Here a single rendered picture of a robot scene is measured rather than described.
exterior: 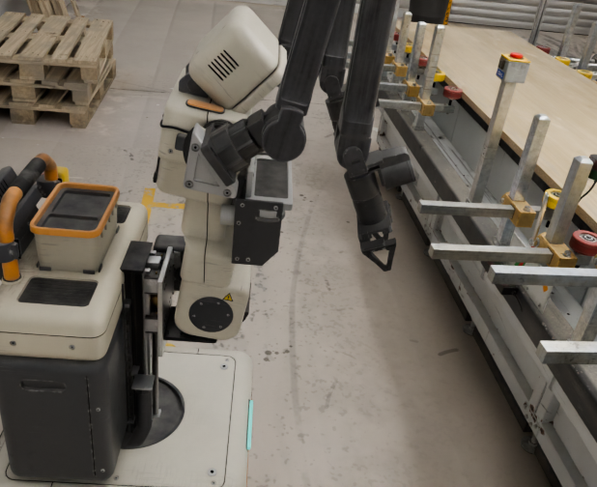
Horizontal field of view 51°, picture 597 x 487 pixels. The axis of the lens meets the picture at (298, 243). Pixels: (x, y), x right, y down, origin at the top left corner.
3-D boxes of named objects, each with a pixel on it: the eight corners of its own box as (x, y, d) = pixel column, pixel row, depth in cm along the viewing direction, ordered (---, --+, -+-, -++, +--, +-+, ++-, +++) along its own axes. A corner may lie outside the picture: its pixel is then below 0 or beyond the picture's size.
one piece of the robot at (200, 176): (182, 187, 115) (191, 131, 110) (185, 176, 120) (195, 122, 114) (235, 199, 117) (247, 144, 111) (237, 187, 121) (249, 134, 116)
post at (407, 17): (387, 107, 326) (405, 12, 302) (385, 105, 329) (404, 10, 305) (393, 108, 327) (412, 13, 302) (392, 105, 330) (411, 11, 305)
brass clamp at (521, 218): (513, 227, 183) (519, 212, 181) (497, 205, 195) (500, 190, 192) (533, 228, 184) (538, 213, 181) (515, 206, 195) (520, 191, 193)
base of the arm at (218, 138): (206, 125, 118) (199, 150, 108) (241, 103, 116) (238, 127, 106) (232, 161, 122) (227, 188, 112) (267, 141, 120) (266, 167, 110)
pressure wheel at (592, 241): (567, 280, 165) (582, 243, 159) (554, 264, 171) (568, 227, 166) (595, 281, 166) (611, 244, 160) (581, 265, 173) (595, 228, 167)
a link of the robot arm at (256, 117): (241, 121, 115) (239, 131, 111) (287, 93, 113) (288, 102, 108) (267, 159, 120) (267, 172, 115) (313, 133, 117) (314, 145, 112)
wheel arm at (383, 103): (355, 107, 268) (357, 98, 266) (355, 105, 271) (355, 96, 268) (453, 115, 274) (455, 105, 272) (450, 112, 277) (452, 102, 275)
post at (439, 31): (413, 135, 281) (438, 25, 257) (412, 132, 284) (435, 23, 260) (421, 135, 282) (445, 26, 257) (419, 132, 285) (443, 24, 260)
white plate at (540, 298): (540, 313, 167) (553, 282, 162) (503, 260, 189) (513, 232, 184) (542, 313, 167) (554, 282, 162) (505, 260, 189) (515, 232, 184)
